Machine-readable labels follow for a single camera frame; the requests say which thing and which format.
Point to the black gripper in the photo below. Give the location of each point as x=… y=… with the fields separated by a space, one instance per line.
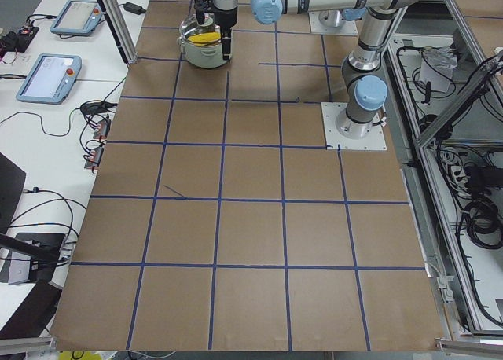
x=225 y=16

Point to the yellow corn cob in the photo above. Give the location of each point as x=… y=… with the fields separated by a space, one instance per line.
x=205 y=39

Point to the glass pot lid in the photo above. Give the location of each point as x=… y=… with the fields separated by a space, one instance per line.
x=190 y=27

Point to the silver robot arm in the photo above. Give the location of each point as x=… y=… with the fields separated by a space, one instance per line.
x=225 y=16
x=367 y=92

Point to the black power adapter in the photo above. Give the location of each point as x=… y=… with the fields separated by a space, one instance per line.
x=134 y=8

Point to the upper teach pendant tablet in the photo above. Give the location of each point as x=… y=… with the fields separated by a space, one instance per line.
x=77 y=17

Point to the teach pendant tablet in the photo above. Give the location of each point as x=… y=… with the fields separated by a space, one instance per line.
x=51 y=79
x=77 y=17

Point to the lower teach pendant tablet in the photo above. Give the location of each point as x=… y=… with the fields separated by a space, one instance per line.
x=51 y=79

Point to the black monitor stand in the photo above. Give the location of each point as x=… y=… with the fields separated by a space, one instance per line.
x=32 y=257

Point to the steel pot with green handles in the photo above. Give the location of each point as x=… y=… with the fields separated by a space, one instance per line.
x=203 y=57

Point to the aluminium frame post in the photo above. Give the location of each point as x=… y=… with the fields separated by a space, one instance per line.
x=119 y=30

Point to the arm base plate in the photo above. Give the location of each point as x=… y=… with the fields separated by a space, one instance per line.
x=331 y=22
x=343 y=134

